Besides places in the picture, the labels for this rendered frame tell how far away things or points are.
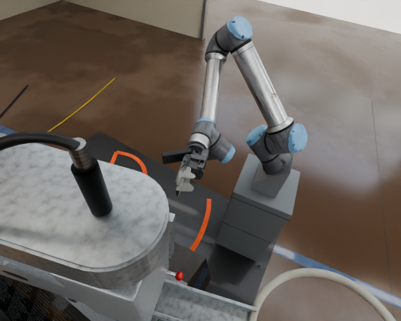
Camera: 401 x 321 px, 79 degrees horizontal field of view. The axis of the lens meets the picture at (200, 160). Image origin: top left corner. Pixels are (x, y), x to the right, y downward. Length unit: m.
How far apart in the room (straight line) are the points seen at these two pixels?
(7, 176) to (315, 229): 2.57
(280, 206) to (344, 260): 1.24
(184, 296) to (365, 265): 2.10
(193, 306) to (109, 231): 0.65
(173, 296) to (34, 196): 0.68
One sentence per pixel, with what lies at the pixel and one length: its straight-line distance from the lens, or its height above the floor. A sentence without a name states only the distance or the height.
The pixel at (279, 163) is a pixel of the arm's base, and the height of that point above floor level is 1.11.
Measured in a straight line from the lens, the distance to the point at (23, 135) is 0.38.
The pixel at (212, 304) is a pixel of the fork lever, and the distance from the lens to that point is 1.07.
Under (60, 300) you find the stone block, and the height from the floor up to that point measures 0.85.
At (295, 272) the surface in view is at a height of 1.21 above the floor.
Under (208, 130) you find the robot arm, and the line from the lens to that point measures 1.00.
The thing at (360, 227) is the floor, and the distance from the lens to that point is 3.07.
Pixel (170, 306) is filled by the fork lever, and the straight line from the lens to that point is 1.07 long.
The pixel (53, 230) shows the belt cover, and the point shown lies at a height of 1.74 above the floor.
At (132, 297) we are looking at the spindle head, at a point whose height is 1.59.
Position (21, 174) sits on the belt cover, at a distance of 0.62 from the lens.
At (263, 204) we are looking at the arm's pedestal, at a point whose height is 0.84.
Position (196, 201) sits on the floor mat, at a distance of 2.54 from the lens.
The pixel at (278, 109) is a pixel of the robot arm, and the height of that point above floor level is 1.45.
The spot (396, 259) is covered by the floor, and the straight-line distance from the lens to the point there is 3.11.
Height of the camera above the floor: 2.17
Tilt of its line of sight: 48 degrees down
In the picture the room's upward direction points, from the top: 8 degrees clockwise
